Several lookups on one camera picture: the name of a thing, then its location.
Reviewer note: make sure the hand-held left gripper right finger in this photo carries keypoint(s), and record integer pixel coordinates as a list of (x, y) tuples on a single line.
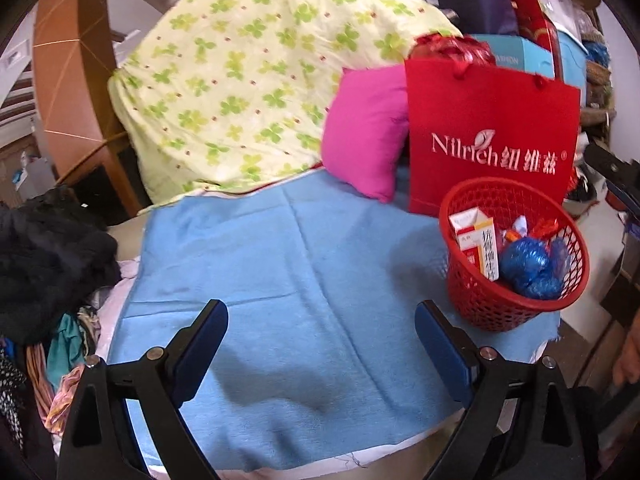
[(440, 355)]

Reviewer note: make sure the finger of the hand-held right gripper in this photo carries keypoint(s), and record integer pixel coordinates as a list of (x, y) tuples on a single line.
[(625, 192)]

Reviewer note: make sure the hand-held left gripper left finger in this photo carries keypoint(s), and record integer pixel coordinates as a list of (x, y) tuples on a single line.
[(200, 355)]

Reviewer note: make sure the red plastic mesh basket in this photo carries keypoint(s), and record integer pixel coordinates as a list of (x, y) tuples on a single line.
[(480, 305)]

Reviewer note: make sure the red orange wrapper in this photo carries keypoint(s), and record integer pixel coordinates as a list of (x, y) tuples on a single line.
[(542, 230)]

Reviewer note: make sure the orange and white carton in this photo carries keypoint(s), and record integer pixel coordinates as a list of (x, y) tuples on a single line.
[(487, 250)]

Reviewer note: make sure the blue plastic bag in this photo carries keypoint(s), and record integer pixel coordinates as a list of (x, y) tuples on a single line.
[(525, 265)]

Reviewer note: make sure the person's right forearm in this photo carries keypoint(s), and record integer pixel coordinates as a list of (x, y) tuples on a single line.
[(627, 357)]

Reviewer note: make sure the light blue blanket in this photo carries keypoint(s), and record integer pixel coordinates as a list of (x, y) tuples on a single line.
[(300, 285)]

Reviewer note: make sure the teal cloth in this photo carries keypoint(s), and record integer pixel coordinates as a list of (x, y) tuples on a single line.
[(65, 345)]

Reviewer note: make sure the light blue storage box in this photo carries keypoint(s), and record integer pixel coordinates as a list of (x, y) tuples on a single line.
[(572, 60)]

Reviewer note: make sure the orange striped cloth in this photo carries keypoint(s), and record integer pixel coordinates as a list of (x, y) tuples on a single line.
[(60, 400)]

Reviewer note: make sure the red paper shopping bag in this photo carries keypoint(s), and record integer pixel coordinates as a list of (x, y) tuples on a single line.
[(480, 105)]

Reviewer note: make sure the light blue shoebox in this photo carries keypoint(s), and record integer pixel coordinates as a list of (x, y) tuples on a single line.
[(525, 55)]

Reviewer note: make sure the black white spotted garment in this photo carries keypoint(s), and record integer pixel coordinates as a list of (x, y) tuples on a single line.
[(10, 385)]

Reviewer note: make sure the red gift box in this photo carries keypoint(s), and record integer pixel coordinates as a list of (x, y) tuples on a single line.
[(535, 20)]

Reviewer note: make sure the red plastic bag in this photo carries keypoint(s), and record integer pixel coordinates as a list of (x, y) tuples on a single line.
[(450, 50)]

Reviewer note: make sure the pink pillow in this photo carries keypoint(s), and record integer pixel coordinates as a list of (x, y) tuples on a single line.
[(365, 135)]

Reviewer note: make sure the green clover print quilt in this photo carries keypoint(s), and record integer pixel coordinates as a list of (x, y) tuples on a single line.
[(240, 75)]

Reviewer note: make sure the brown wooden column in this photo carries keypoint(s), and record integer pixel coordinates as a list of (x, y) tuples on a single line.
[(60, 60)]

